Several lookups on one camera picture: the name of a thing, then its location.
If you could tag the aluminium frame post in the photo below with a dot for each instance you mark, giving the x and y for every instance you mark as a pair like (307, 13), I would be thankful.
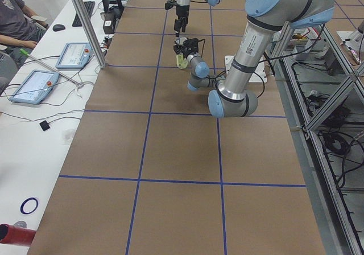
(89, 31)

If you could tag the teach pendant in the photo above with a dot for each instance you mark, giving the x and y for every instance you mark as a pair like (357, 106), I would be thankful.
(36, 87)
(74, 56)

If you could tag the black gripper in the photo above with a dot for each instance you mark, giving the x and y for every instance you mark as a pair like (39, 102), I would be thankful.
(184, 50)
(181, 12)

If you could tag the black computer mouse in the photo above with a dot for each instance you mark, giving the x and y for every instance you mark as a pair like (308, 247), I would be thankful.
(58, 27)

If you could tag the seated person grey shirt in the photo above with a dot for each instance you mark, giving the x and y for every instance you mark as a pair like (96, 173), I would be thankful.
(17, 31)

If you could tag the red cylinder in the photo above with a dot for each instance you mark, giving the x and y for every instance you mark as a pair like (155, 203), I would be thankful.
(16, 235)

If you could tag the lower teach pendant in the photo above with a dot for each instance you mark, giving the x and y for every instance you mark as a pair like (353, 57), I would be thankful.
(36, 87)

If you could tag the small black square pad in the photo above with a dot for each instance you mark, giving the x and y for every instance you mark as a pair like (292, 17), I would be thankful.
(44, 125)

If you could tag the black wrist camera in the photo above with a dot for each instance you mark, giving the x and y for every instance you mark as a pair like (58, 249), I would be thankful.
(194, 41)
(169, 4)

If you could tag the upper teach pendant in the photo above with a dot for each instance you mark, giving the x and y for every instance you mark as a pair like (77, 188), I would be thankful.
(74, 56)

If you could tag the black box on table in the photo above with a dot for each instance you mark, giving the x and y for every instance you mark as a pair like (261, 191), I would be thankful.
(109, 24)

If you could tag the white blue tennis ball can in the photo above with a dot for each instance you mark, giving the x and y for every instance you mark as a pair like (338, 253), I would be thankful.
(178, 41)

